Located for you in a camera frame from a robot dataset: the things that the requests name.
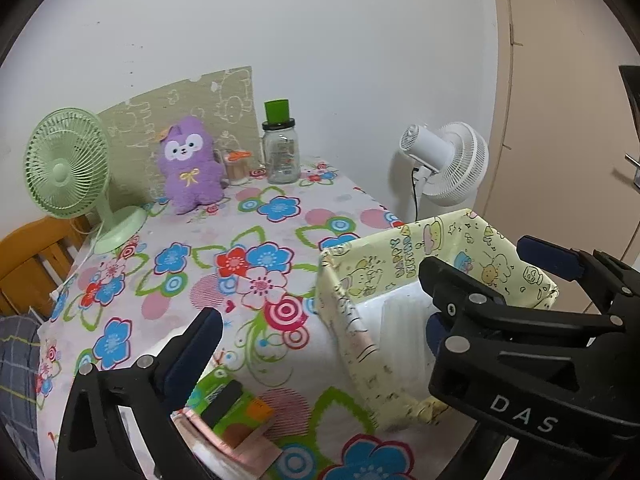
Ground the purple plush toy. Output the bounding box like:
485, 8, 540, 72
157, 115, 227, 216

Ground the white cotton pad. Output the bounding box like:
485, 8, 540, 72
356, 280, 441, 401

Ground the grey plaid bedding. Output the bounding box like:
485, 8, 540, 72
0, 312, 46, 476

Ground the cotton swab jar orange lid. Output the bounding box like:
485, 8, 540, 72
222, 149, 252, 186

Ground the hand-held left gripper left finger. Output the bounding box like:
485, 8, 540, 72
55, 306, 223, 480

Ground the wooden bed headboard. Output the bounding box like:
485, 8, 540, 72
0, 217, 96, 318

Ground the white fan cable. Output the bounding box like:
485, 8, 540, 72
49, 220, 108, 302

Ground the white desk fan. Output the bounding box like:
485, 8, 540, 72
400, 121, 490, 221

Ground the glass mug jar green lid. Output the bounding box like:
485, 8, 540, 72
259, 101, 302, 185

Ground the floral tablecloth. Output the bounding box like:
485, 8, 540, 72
37, 157, 481, 480

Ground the green orange packet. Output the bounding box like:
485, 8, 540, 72
172, 365, 283, 467

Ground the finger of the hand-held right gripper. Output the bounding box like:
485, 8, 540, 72
516, 235, 640, 321
418, 257, 627, 387

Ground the black fan cable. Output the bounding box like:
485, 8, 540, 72
410, 166, 422, 222

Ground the yellow cartoon print box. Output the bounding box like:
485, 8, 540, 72
316, 208, 560, 433

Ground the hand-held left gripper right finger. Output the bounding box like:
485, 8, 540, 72
425, 311, 451, 361

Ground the green desk fan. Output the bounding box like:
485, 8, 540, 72
26, 107, 148, 255

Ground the beige door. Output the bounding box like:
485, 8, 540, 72
487, 0, 640, 313

